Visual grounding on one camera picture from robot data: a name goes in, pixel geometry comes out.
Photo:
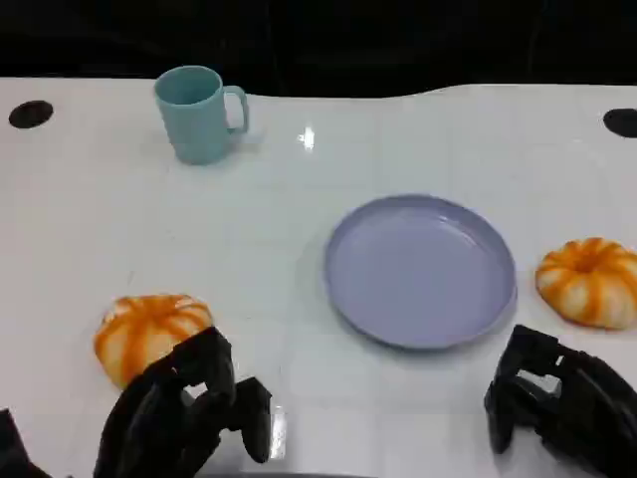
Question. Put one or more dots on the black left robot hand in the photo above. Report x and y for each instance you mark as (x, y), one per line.
(149, 418)

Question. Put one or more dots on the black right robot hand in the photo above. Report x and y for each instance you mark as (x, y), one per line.
(582, 403)

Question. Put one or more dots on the orange white toy bread roll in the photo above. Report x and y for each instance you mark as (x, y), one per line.
(587, 284)
(139, 328)

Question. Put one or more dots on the lilac plate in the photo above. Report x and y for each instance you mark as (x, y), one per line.
(420, 271)

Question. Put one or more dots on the black table grommet hole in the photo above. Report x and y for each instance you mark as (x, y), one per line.
(31, 114)
(622, 122)

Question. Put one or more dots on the pale green mug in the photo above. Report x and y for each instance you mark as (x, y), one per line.
(194, 124)

